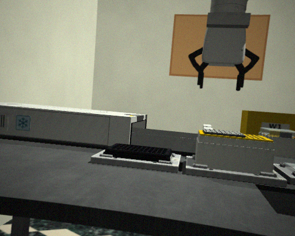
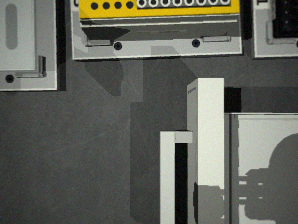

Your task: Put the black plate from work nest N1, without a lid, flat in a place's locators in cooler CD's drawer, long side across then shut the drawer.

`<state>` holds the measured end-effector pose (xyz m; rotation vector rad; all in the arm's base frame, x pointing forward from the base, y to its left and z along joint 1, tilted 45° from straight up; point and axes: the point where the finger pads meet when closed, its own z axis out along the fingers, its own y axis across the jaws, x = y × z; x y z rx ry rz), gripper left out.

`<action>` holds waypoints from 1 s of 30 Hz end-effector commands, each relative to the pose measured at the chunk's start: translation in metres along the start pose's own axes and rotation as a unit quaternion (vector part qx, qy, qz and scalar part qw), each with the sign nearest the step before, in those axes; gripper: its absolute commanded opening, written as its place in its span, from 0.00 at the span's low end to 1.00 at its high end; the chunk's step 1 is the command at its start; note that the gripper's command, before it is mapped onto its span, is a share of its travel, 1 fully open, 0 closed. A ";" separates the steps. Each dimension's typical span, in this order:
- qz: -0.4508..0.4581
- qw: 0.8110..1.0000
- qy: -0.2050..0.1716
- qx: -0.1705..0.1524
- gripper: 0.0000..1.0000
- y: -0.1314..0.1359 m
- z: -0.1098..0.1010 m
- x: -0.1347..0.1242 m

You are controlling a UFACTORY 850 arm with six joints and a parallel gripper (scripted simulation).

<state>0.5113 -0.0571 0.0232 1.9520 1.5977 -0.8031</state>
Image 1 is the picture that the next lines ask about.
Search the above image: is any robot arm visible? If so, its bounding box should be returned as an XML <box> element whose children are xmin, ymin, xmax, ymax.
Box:
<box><xmin>206</xmin><ymin>0</ymin><xmax>251</xmax><ymax>28</ymax></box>

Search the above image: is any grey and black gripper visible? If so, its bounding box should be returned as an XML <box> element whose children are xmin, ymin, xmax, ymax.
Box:
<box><xmin>188</xmin><ymin>27</ymin><xmax>259</xmax><ymax>91</ymax></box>

